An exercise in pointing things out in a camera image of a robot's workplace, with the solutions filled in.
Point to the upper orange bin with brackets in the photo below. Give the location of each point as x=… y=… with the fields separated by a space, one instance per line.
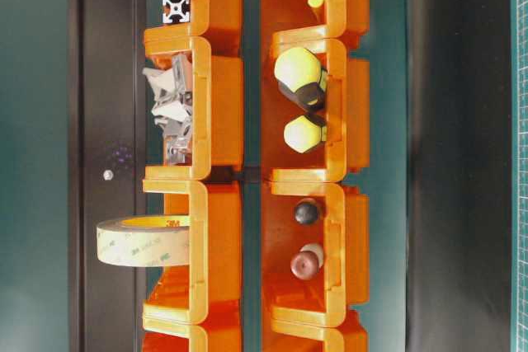
x=217 y=128

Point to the upper orange middle bin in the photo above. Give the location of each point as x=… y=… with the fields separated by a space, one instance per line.
x=212 y=281

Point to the upper orange bin with extrusions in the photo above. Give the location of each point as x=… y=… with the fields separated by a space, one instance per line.
x=219 y=21

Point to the upper orange end bin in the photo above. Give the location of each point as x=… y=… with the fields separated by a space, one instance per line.
x=219 y=332

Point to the dark wooden tool handle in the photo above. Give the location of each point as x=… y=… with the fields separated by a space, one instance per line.
x=308 y=211

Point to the black aluminium extrusion outer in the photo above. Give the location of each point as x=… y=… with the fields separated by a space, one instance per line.
x=176 y=11

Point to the lower orange bin wooden handles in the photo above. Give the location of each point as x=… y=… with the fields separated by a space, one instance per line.
x=342 y=231

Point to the black rack base plate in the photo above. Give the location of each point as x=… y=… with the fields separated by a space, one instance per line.
x=106 y=159

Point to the lower orange bin yellow screwdrivers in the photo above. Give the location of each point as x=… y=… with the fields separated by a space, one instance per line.
x=347 y=113

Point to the smaller yellow black screwdriver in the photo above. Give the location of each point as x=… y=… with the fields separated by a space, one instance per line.
x=305 y=133

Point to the pile of silver corner brackets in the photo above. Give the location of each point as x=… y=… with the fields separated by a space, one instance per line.
x=173 y=107

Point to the red white tool handle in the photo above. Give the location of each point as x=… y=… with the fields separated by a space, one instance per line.
x=308 y=261

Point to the green cutting mat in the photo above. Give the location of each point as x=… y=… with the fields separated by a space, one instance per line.
x=519 y=178

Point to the orange end bin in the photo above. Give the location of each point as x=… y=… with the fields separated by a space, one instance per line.
x=288 y=336
x=219 y=332

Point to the lower orange end bin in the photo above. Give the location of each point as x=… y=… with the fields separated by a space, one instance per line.
x=288 y=336

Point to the foam tape roll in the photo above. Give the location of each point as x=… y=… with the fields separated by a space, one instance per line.
x=145 y=241

